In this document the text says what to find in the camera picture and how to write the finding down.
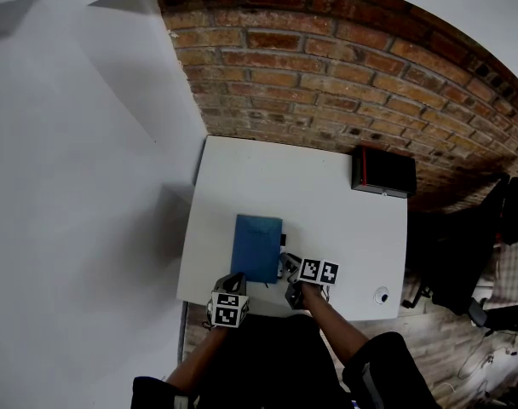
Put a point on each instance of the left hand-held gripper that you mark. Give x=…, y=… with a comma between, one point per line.
x=229, y=309

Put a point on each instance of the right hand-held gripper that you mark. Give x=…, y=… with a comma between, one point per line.
x=314, y=277

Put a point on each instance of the blue notebook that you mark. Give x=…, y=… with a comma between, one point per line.
x=257, y=247

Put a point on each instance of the person's right forearm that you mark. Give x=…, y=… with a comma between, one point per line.
x=333, y=322

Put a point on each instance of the person's left forearm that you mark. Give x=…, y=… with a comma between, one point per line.
x=197, y=360

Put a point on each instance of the white table top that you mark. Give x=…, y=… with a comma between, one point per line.
x=318, y=211

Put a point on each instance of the black office chair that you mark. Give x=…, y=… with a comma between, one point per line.
x=455, y=249

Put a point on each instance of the person's black clothing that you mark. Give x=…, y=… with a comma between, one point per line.
x=267, y=364

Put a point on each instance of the black storage box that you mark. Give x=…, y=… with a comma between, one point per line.
x=387, y=171

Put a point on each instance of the plaid cloth chair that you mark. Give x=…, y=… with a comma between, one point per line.
x=514, y=271

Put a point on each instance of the grey wall panel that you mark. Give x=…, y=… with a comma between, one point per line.
x=7, y=19

